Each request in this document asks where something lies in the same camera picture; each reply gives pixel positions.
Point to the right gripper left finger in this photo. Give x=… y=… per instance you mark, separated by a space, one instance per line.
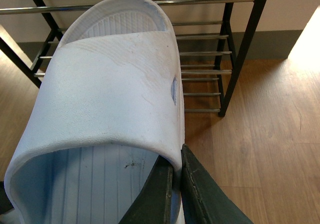
x=153 y=204

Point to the white slipper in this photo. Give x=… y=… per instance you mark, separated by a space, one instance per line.
x=111 y=102

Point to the black metal shoe rack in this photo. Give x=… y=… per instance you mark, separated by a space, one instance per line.
x=223 y=73

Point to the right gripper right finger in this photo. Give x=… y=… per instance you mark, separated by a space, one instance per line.
x=203 y=200

